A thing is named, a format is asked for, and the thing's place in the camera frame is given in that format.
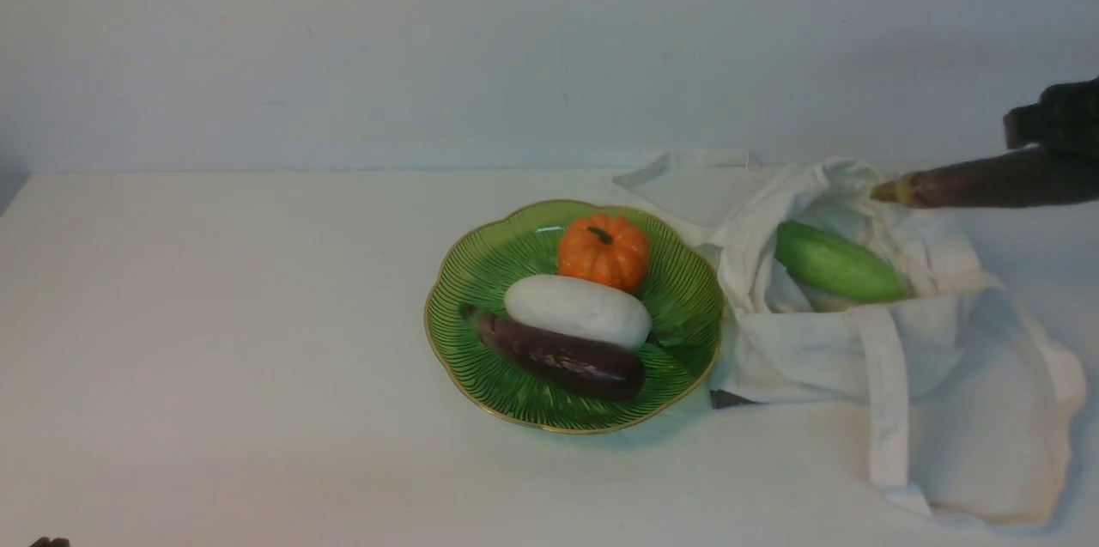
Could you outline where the white cloth tote bag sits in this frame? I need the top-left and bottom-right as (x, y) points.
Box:
(612, 150), (1087, 531)

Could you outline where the green ribbed glass plate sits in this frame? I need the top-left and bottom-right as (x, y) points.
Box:
(423, 199), (726, 436)

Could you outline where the small orange pumpkin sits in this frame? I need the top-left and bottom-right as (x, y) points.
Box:
(556, 213), (650, 294)

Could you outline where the dark object at bottom edge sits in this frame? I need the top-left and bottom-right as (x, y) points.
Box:
(30, 537), (70, 547)

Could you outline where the white oblong vegetable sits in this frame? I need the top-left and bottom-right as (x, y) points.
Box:
(506, 274), (653, 351)

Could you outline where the dark purple eggplant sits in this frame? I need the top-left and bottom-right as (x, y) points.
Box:
(869, 147), (1098, 210)
(458, 303), (647, 402)

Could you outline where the dark purple eggplant on plate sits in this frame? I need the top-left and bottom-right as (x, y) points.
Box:
(458, 303), (647, 402)

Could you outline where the green cucumber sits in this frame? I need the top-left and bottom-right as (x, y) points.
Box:
(774, 221), (908, 303)

